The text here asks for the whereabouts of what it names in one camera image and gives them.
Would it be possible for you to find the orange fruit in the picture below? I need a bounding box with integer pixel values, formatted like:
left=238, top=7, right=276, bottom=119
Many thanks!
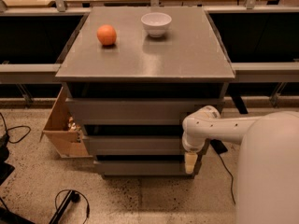
left=96, top=24, right=117, bottom=46

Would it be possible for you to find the black cable left floor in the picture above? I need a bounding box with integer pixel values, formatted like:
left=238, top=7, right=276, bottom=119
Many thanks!
left=0, top=112, right=32, bottom=145

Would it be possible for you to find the grey metal rail left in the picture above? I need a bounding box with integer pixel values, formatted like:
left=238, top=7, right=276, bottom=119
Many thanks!
left=0, top=63, right=60, bottom=84

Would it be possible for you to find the cardboard box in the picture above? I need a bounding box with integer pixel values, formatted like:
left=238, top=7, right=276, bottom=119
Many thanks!
left=43, top=89, right=89, bottom=158

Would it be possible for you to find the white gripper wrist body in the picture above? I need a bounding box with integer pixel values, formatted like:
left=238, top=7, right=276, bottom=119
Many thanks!
left=182, top=133, right=206, bottom=153

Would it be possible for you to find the grey metal rail right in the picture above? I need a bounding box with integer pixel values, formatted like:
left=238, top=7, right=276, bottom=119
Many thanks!
left=231, top=62, right=299, bottom=83

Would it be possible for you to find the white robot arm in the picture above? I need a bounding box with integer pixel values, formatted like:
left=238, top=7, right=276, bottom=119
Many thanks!
left=182, top=105, right=299, bottom=224

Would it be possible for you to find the grey bottom drawer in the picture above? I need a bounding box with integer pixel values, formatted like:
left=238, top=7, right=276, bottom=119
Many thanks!
left=93, top=161, right=188, bottom=176

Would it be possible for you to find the black power adapter with cable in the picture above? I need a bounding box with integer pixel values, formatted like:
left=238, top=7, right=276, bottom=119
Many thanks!
left=210, top=139, right=235, bottom=203

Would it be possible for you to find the grey top drawer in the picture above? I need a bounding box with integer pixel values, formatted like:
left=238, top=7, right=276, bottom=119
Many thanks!
left=66, top=98, right=220, bottom=125

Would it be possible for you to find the grey drawer cabinet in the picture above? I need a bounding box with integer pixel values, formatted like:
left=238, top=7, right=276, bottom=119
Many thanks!
left=55, top=6, right=235, bottom=180

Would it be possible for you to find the grey drawer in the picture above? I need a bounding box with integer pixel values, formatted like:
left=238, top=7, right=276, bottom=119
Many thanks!
left=93, top=161, right=188, bottom=176
left=83, top=136, right=185, bottom=156
left=66, top=98, right=220, bottom=125

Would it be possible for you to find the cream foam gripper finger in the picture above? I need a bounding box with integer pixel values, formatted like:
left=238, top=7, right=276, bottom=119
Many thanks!
left=184, top=152, right=198, bottom=175

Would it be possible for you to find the grey metal rail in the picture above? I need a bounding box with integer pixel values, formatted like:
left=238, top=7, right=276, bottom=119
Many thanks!
left=0, top=63, right=60, bottom=84
left=231, top=62, right=299, bottom=83

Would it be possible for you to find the white bowl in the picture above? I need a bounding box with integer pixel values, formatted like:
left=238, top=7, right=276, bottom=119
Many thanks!
left=141, top=12, right=172, bottom=37

